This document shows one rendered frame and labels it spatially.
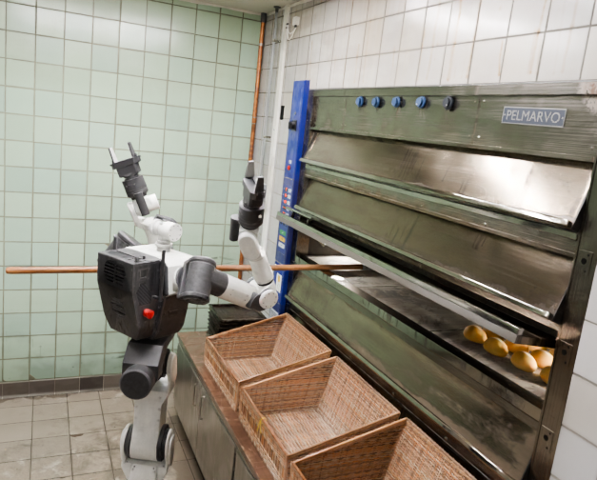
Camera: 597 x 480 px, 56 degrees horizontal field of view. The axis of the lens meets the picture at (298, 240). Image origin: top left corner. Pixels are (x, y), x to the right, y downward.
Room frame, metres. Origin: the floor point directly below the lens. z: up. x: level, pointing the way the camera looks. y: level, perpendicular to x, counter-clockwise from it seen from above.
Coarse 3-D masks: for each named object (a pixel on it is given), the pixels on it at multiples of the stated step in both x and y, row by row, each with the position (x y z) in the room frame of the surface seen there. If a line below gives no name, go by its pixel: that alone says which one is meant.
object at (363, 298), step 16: (304, 256) 3.15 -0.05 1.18; (320, 272) 2.86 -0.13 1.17; (336, 288) 2.68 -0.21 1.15; (352, 288) 2.60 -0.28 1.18; (368, 304) 2.41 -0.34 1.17; (384, 304) 2.39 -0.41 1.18; (400, 320) 2.19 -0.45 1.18; (416, 336) 2.08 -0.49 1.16; (432, 336) 2.04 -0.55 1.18; (448, 352) 1.90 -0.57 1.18; (464, 352) 1.91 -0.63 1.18; (464, 368) 1.82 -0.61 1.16; (480, 368) 1.78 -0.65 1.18; (496, 384) 1.69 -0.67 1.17; (512, 384) 1.68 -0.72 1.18; (512, 400) 1.62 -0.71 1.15; (528, 400) 1.57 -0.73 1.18
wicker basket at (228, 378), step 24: (216, 336) 2.91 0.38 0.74; (240, 336) 2.98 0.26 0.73; (264, 336) 3.04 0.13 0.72; (288, 336) 2.98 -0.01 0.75; (312, 336) 2.78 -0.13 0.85; (216, 360) 2.71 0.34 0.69; (240, 360) 2.97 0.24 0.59; (264, 360) 3.01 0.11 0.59; (288, 360) 2.89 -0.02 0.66; (312, 360) 2.57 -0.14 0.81; (240, 384) 2.41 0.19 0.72; (312, 384) 2.58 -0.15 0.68
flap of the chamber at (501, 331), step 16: (288, 224) 2.93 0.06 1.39; (320, 240) 2.57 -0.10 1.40; (352, 256) 2.29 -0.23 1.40; (384, 256) 2.43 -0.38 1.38; (384, 272) 2.07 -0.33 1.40; (416, 272) 2.18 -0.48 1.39; (416, 288) 1.88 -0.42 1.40; (448, 288) 2.00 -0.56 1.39; (448, 304) 1.72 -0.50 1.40; (480, 304) 1.82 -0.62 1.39; (480, 320) 1.59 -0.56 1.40; (512, 320) 1.67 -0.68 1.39; (512, 336) 1.48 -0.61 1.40; (528, 336) 1.49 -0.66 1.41; (544, 336) 1.54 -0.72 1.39
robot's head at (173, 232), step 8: (152, 224) 2.04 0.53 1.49; (160, 224) 2.02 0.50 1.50; (168, 224) 2.00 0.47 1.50; (176, 224) 2.00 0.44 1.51; (152, 232) 2.04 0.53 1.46; (160, 232) 2.00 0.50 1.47; (168, 232) 1.97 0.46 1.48; (176, 232) 2.01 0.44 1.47; (160, 240) 2.02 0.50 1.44; (168, 240) 2.03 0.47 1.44; (176, 240) 2.01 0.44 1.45
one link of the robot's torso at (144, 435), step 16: (176, 368) 2.06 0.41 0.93; (160, 384) 2.04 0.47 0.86; (144, 400) 2.00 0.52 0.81; (160, 400) 2.00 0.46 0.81; (144, 416) 2.00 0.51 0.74; (160, 416) 2.00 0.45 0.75; (128, 432) 2.00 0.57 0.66; (144, 432) 1.99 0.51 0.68; (160, 432) 2.01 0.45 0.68; (128, 448) 1.97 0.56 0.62; (144, 448) 1.97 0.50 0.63; (160, 448) 1.97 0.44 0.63
